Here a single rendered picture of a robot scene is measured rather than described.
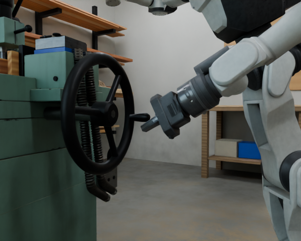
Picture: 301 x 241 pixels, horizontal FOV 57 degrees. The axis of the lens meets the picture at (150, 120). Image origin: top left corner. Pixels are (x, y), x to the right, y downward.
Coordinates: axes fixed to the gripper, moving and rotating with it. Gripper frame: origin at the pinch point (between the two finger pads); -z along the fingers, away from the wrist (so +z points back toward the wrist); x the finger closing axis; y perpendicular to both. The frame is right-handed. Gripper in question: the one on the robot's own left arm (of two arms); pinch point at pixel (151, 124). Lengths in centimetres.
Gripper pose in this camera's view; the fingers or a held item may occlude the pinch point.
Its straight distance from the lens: 74.0
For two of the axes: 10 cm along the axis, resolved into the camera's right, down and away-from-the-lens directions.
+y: -4.8, -1.3, -8.7
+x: -3.8, -8.6, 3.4
